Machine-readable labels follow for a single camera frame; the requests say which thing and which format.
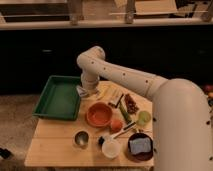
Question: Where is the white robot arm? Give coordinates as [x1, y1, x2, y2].
[77, 46, 213, 171]

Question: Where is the orange bowl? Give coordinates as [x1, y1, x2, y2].
[86, 102, 113, 127]

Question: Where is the black white packet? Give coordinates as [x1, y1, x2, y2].
[108, 90, 123, 108]

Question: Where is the wooden table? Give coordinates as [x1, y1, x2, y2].
[23, 80, 156, 168]

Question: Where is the dark brown bowl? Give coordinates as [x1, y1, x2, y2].
[127, 133, 153, 161]

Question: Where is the green cup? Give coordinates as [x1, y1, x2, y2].
[137, 111, 151, 126]

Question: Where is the grey towel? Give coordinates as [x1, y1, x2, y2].
[76, 85, 89, 98]

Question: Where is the black white marker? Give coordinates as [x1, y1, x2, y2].
[123, 122, 136, 130]

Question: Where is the green cucumber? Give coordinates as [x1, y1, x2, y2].
[119, 102, 132, 124]

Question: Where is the metal cup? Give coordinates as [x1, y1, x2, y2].
[75, 131, 89, 148]

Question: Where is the blue sponge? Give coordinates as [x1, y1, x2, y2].
[130, 138, 151, 155]

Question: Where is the green plastic tray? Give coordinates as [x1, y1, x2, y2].
[33, 75, 81, 121]

